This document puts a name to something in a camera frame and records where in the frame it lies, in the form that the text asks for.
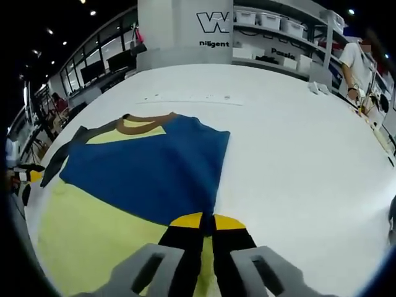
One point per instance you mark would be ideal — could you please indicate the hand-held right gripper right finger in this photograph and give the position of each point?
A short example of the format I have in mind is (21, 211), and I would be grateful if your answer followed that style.
(241, 266)

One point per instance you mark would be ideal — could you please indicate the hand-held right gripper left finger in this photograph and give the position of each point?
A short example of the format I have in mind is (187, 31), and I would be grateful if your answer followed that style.
(173, 266)

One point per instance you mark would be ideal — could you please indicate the yellow blue grey garment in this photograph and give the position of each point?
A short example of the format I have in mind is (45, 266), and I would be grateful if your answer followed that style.
(148, 167)

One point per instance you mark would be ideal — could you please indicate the black computer monitor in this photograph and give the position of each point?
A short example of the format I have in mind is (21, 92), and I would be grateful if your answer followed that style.
(122, 62)
(91, 74)

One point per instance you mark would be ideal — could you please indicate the dark grey curved object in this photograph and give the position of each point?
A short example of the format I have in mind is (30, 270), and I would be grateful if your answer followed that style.
(393, 219)

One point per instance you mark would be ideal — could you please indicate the hanging dark bag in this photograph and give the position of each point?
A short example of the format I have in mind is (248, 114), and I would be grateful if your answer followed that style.
(138, 46)

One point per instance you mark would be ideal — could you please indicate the small white device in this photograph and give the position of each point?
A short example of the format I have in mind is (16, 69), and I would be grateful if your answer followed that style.
(318, 88)

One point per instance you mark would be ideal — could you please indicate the grey chair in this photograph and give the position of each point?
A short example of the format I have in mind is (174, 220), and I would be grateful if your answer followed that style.
(321, 77)

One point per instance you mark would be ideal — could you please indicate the grey shelving unit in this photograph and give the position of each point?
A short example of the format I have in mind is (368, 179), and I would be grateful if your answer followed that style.
(309, 40)

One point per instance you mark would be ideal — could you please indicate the white lidded storage box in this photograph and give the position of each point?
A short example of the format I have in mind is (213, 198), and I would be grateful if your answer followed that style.
(246, 18)
(293, 26)
(270, 21)

